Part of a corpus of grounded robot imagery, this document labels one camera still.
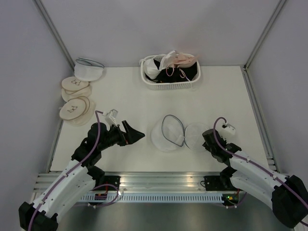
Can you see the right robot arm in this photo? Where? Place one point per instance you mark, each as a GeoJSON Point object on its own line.
{"type": "Point", "coordinates": [286, 196]}

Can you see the middle cream laundry bag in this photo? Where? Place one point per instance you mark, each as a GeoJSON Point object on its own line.
{"type": "Point", "coordinates": [67, 95]}

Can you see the white bra in basket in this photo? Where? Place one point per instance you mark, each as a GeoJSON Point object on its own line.
{"type": "Point", "coordinates": [152, 66]}

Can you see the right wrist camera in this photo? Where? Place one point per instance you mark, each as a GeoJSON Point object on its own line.
{"type": "Point", "coordinates": [229, 128]}

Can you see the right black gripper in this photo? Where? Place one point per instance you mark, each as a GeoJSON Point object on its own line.
{"type": "Point", "coordinates": [206, 147]}

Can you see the left aluminium frame post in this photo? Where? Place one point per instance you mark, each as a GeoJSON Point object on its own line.
{"type": "Point", "coordinates": [52, 28]}

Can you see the white plastic basket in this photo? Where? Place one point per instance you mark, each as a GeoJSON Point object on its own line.
{"type": "Point", "coordinates": [169, 86]}

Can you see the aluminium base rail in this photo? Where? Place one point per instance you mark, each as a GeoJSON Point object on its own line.
{"type": "Point", "coordinates": [159, 182]}

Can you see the white mesh laundry bag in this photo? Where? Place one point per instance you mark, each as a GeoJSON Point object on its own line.
{"type": "Point", "coordinates": [169, 134]}

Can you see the black bra in basket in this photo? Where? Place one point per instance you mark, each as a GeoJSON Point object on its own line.
{"type": "Point", "coordinates": [179, 75]}

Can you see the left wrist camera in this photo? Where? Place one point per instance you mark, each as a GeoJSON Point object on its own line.
{"type": "Point", "coordinates": [110, 117]}

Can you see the aluminium frame post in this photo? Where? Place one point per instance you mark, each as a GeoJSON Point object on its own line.
{"type": "Point", "coordinates": [269, 25]}
{"type": "Point", "coordinates": [52, 28]}

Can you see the white slotted cable duct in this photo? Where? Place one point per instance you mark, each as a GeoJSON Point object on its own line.
{"type": "Point", "coordinates": [154, 198]}

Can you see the right aluminium frame post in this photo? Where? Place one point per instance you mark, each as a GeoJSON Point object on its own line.
{"type": "Point", "coordinates": [269, 25]}

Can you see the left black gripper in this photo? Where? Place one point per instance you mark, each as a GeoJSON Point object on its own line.
{"type": "Point", "coordinates": [131, 136]}

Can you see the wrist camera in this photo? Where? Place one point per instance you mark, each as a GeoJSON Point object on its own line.
{"type": "Point", "coordinates": [229, 128]}
{"type": "Point", "coordinates": [110, 117]}

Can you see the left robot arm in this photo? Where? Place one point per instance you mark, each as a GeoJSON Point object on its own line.
{"type": "Point", "coordinates": [79, 177]}

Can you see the top cream laundry bag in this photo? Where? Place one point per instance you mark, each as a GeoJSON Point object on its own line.
{"type": "Point", "coordinates": [73, 84]}

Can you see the spare white mesh bag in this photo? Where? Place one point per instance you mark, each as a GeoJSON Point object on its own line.
{"type": "Point", "coordinates": [87, 69]}

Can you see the pink bra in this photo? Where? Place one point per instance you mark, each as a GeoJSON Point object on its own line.
{"type": "Point", "coordinates": [180, 60]}

